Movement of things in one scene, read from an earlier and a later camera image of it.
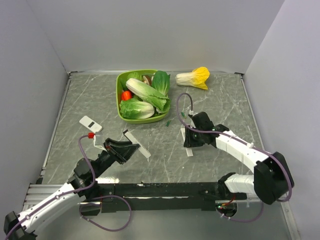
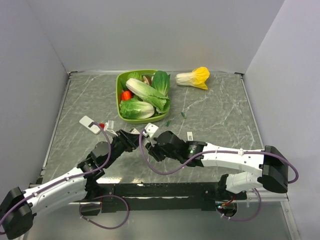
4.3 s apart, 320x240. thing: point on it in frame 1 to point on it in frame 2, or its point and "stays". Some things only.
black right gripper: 189,142 to 153,151
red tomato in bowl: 126,95 stays
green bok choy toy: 161,82 stays
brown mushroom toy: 147,79 stays
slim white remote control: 133,140 to 134,131
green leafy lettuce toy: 134,75 stays
